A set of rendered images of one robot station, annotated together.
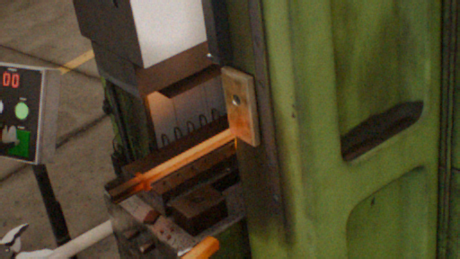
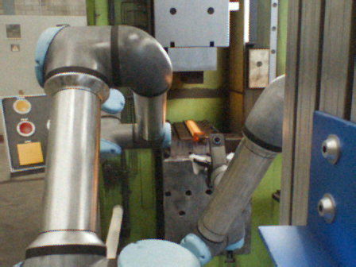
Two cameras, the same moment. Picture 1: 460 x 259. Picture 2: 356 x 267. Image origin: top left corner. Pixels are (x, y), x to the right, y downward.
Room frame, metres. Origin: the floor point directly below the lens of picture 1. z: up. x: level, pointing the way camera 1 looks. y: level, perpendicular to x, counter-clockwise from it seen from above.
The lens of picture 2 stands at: (1.11, 1.49, 1.31)
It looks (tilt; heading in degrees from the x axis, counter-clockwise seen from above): 12 degrees down; 295
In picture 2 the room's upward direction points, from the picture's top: 1 degrees counter-clockwise
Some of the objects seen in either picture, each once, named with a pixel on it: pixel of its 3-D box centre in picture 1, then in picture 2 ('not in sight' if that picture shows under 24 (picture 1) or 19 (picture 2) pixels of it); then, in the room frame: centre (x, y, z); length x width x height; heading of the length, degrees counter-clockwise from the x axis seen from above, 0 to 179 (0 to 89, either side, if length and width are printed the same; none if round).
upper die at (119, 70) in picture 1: (184, 37); (187, 59); (1.77, -0.08, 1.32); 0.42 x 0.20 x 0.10; 119
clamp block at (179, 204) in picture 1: (200, 209); (231, 143); (1.55, -0.04, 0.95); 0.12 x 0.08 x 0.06; 119
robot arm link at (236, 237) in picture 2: not in sight; (226, 228); (1.36, 0.64, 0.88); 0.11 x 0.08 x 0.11; 76
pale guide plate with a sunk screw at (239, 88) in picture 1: (241, 106); (258, 68); (1.46, -0.16, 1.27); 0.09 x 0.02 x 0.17; 29
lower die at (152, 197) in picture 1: (204, 156); (187, 135); (1.77, -0.08, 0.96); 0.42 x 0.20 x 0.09; 119
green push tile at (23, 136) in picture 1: (20, 142); not in sight; (1.96, 0.44, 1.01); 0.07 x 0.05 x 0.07; 54
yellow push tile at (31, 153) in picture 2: not in sight; (29, 153); (2.08, 0.61, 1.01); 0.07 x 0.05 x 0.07; 54
